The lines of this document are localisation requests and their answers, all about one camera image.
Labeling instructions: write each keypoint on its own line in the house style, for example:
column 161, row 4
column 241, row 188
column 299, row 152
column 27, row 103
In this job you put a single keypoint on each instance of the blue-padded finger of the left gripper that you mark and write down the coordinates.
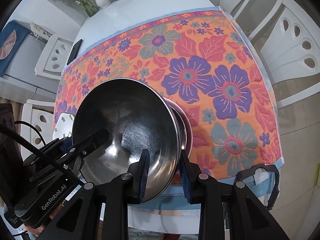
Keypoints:
column 66, row 145

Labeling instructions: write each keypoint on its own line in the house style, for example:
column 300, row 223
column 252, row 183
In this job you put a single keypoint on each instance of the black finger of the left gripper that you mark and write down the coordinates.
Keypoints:
column 78, row 149

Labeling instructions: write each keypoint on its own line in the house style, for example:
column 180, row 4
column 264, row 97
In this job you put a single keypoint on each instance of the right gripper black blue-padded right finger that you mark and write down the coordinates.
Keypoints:
column 248, row 217

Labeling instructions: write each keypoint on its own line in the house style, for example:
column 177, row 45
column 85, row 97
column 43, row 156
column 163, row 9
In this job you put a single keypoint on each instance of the white refrigerator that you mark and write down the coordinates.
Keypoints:
column 19, row 83

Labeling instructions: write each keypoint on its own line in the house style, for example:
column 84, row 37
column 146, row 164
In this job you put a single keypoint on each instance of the blue fridge cover cloth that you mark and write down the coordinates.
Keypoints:
column 12, row 36

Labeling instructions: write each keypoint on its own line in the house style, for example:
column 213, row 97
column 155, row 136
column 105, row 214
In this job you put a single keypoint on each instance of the white ribbed flower vase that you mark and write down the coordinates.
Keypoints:
column 102, row 3

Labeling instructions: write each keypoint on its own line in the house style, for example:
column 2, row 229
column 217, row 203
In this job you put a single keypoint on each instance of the pink cartoon bowl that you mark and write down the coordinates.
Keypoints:
column 187, row 125

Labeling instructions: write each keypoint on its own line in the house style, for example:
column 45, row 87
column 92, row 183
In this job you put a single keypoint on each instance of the white chair right near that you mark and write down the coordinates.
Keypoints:
column 292, row 49

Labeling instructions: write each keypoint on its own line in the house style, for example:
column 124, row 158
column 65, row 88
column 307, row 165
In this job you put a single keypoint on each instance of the black clamp on table edge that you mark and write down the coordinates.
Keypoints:
column 263, row 181

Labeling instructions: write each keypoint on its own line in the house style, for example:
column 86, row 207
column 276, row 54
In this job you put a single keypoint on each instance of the white green-flower plate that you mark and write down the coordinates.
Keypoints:
column 63, row 126

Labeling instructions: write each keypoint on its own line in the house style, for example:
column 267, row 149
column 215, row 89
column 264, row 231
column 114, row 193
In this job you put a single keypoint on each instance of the red steel bowl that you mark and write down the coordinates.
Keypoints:
column 181, row 125

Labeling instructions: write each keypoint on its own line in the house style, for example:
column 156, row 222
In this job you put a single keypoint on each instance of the white chair left far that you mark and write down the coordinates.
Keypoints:
column 53, row 58

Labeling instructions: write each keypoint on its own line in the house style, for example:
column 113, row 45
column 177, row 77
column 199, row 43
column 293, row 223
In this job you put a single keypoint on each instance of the black smartphone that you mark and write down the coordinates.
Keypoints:
column 74, row 51

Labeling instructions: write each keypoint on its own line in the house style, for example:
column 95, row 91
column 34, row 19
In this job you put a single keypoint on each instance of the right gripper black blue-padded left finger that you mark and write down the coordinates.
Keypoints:
column 80, row 217

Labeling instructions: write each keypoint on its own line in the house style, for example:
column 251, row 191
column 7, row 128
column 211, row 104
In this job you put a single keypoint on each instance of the orange floral tablecloth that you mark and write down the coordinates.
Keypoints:
column 202, row 61

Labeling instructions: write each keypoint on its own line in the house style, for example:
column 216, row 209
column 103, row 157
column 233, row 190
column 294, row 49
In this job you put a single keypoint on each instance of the white chair left near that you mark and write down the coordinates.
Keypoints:
column 38, row 114

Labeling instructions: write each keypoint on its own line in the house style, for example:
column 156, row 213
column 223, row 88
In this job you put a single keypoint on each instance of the blue steel bowl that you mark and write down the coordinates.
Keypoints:
column 136, row 117

